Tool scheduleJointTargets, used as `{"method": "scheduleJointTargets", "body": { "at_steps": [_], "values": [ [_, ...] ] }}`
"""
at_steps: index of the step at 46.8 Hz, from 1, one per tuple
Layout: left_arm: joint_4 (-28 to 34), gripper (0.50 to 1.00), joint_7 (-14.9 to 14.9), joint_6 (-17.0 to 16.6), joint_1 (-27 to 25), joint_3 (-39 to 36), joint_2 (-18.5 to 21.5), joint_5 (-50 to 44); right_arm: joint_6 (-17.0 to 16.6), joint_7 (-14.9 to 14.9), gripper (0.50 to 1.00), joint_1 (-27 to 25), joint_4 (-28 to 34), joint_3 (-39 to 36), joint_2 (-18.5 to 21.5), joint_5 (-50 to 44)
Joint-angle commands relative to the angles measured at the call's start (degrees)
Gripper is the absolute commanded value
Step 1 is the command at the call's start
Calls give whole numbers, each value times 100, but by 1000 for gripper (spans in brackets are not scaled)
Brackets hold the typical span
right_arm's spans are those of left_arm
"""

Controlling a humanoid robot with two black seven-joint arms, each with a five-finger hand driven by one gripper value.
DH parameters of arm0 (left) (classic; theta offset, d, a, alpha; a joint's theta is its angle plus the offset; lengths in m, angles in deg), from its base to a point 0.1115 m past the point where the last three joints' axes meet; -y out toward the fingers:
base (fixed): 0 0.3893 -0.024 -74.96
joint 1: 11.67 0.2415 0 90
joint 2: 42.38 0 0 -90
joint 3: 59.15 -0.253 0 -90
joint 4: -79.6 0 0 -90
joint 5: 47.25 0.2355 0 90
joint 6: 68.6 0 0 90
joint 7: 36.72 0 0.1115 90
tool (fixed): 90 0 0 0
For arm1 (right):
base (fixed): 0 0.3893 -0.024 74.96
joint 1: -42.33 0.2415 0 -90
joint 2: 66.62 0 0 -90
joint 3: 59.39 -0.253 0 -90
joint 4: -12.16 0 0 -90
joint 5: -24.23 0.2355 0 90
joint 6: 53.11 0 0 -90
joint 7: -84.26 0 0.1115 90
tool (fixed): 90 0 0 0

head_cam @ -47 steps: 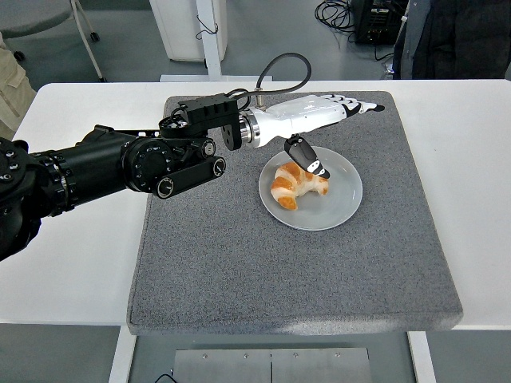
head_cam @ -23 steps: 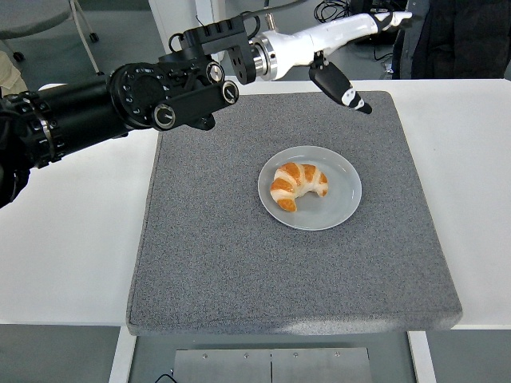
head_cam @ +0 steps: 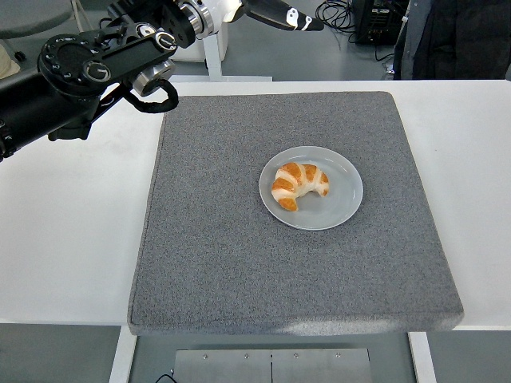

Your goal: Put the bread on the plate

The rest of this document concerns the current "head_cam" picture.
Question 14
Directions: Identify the person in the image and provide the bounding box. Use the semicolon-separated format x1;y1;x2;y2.
392;0;511;81
0;43;21;79

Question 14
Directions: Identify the round grey plate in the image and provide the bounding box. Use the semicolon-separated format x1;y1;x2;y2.
259;145;364;231

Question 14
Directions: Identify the black cable tangle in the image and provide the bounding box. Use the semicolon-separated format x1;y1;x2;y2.
315;0;360;34

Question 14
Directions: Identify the grey speckled mat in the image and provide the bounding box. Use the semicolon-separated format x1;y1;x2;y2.
127;91;465;336

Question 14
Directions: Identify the white table leg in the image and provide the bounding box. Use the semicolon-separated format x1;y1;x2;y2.
406;329;436;383
108;325;139;383

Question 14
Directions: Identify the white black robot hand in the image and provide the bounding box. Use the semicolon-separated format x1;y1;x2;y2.
205;0;325;34

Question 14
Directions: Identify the white cabinet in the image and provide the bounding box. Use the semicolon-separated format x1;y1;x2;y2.
172;31;229;64

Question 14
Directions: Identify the golden croissant bread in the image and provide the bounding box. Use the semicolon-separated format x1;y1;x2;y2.
271;161;331;212

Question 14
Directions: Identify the grey chair with casters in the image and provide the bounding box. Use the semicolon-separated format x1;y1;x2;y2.
0;0;101;61

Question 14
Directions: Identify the white stand post with base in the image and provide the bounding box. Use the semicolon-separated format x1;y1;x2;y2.
169;30;275;83

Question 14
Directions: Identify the black electronics box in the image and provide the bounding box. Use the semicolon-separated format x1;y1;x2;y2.
353;0;410;45

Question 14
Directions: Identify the grey metal plate with screws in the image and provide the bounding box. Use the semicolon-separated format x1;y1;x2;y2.
172;347;373;383

